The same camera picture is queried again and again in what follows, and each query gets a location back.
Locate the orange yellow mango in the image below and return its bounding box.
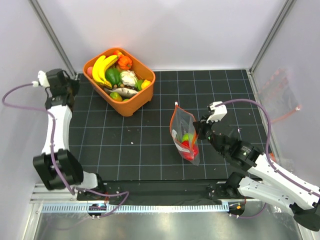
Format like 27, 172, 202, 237
109, 92, 123, 102

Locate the black grid mat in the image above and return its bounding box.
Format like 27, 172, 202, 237
69, 69, 267, 181

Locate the small orange pumpkin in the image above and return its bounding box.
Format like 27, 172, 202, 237
117, 55, 133, 71

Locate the green bell pepper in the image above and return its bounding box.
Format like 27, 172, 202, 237
105, 67, 121, 86

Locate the grey beige fish toy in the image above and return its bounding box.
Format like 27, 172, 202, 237
103, 87, 139, 99

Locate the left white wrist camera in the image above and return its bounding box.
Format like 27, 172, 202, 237
37, 70, 50, 88

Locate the slotted cable duct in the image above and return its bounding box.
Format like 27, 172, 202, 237
41, 202, 229, 214

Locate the orange plastic basket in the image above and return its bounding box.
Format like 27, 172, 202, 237
82, 47, 156, 117

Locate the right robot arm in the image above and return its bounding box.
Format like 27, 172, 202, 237
193, 117, 320, 232

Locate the pink peach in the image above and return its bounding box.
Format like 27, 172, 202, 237
86, 66, 93, 79

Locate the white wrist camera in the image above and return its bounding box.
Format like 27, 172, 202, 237
206, 101, 228, 123
37, 70, 50, 88

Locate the spare zip bags pile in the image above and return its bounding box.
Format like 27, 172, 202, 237
252, 154, 313, 210

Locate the yellow lemon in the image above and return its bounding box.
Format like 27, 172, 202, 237
141, 79, 151, 90

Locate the white cauliflower toy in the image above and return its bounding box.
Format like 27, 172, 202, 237
119, 70, 138, 87

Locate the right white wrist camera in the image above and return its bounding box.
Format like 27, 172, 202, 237
206, 101, 228, 123

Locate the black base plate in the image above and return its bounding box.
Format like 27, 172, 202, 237
76, 178, 256, 206

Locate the yellow banana bunch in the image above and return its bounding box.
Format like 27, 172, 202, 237
92, 55, 119, 89

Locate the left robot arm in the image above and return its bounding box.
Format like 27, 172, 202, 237
32, 68, 106, 200

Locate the light green round fruit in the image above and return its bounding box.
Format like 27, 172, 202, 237
181, 133, 194, 142

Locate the red bell pepper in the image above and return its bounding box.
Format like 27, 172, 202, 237
182, 140, 199, 162

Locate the clear zip bag red zipper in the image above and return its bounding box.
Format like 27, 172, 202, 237
169, 101, 200, 166

